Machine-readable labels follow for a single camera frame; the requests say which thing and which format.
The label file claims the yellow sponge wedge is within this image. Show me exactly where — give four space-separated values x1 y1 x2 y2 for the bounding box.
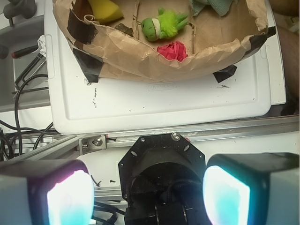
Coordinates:
89 0 124 24

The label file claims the green plush toy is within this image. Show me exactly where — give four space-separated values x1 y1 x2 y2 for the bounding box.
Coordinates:
141 7 188 42

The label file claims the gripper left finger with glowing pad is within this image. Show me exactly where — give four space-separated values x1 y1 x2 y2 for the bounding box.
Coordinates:
0 159 94 225

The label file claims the brown paper bag tray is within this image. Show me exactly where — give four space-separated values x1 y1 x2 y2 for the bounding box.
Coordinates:
52 0 276 82

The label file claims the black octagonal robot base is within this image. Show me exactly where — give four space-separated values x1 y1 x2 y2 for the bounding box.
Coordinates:
118 133 210 225

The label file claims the red handled screwdriver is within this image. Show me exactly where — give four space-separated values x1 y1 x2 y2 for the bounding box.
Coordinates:
11 45 38 59

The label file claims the grey clamp stand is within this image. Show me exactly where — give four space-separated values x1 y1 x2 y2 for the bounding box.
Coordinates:
3 0 37 27

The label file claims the aluminium frame rail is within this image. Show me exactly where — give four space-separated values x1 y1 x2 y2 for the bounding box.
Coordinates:
0 114 300 162

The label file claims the red crumpled paper ball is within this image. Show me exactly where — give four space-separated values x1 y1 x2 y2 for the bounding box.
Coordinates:
157 41 188 62

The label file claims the blue-green cloth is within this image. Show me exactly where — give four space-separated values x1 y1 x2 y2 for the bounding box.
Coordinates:
189 0 238 16

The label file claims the black cable bundle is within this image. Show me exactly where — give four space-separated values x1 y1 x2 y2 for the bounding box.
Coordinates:
0 74 54 162

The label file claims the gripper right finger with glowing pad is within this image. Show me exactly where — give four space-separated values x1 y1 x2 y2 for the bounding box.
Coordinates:
203 152 300 225

